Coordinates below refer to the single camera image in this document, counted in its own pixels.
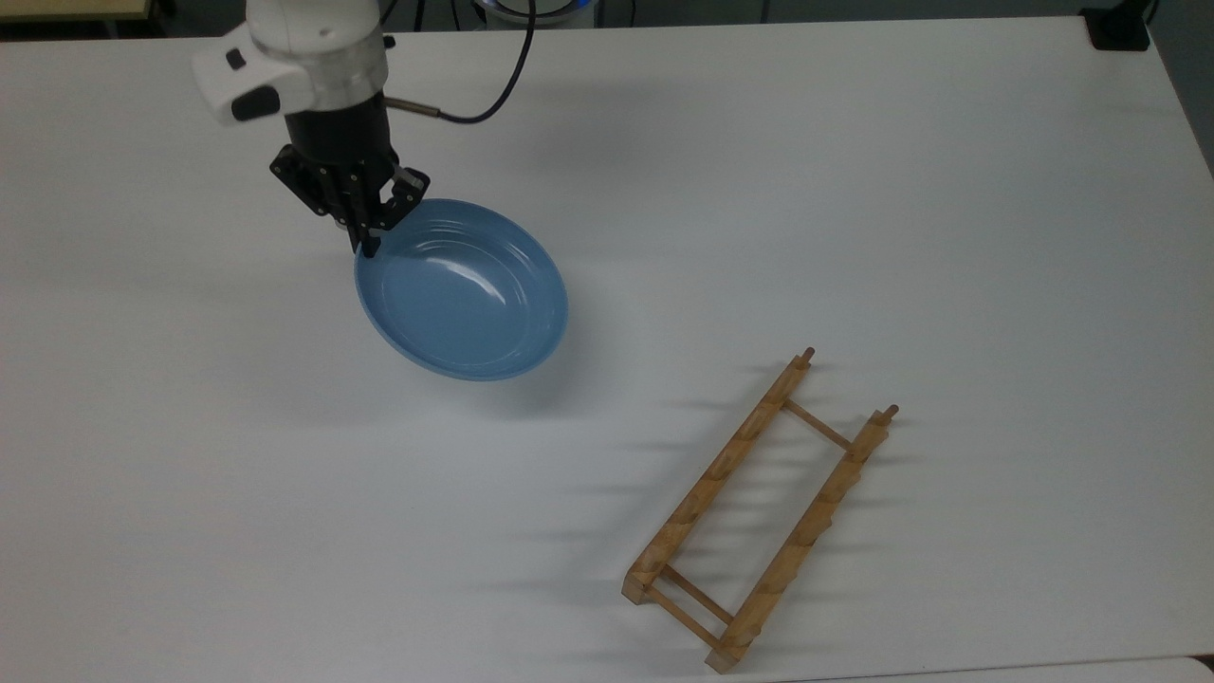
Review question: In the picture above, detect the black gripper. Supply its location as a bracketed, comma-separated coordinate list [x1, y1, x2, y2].
[269, 95, 431, 260]

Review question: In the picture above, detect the blue round plate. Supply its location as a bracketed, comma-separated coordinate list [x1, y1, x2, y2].
[354, 197, 570, 382]

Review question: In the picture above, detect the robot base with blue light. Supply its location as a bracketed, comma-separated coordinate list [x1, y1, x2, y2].
[471, 0, 600, 24]

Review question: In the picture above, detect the wooden plate rack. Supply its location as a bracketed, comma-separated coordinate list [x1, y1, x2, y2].
[621, 347, 900, 675]

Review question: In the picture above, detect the light wooden desk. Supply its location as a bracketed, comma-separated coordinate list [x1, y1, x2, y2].
[0, 0, 155, 22]

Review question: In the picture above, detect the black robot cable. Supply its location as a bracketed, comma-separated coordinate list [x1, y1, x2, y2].
[382, 0, 538, 125]

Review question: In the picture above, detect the black box mount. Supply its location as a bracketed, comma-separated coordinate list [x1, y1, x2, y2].
[1081, 5, 1154, 53]

